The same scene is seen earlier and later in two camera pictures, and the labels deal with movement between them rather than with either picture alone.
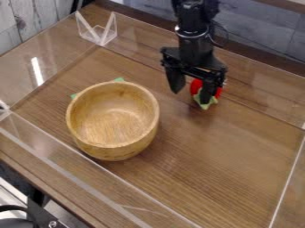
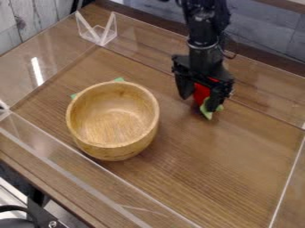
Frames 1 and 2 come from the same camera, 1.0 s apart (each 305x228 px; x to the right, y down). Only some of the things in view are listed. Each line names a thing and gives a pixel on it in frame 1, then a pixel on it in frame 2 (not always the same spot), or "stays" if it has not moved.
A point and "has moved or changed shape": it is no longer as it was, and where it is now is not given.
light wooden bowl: (113, 118) stays
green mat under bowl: (116, 79) stays
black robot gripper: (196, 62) to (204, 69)
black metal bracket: (38, 218) stays
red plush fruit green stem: (193, 89) has moved or changed shape
